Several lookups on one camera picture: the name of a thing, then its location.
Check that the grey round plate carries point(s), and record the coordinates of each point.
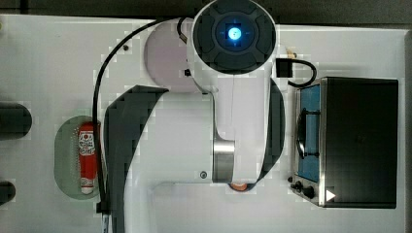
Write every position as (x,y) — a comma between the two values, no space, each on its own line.
(165,58)

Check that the orange felt fruit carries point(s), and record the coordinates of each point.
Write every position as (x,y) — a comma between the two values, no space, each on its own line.
(241,187)

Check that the green oval strainer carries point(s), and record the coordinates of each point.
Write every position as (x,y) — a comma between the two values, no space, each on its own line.
(66,167)

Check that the yellow felt banana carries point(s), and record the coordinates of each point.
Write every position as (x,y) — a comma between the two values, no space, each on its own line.
(291,54)

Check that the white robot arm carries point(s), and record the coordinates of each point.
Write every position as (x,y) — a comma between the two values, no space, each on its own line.
(228,129)

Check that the lower black cylinder post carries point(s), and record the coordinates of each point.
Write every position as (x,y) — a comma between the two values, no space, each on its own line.
(7,192)

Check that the red felt ketchup bottle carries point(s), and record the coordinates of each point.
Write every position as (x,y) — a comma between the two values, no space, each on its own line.
(87,157)

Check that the black cylinder post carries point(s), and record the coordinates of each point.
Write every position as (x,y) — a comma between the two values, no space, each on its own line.
(15,121)
(7,192)

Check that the black toaster oven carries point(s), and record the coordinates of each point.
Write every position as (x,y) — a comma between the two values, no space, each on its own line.
(345,143)

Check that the upper black cylinder post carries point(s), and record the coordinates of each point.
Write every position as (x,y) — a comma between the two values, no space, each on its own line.
(15,121)

